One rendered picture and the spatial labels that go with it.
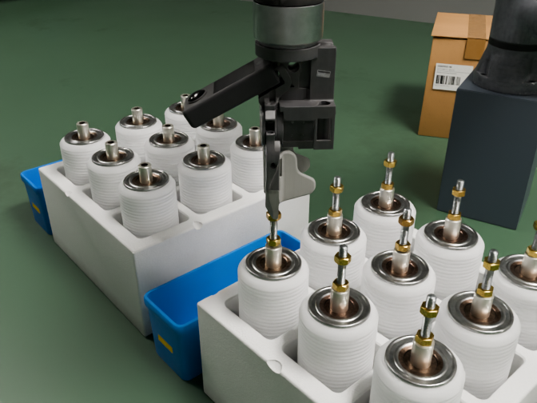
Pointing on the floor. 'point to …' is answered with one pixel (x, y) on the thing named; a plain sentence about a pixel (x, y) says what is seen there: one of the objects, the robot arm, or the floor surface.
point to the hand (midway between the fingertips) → (268, 201)
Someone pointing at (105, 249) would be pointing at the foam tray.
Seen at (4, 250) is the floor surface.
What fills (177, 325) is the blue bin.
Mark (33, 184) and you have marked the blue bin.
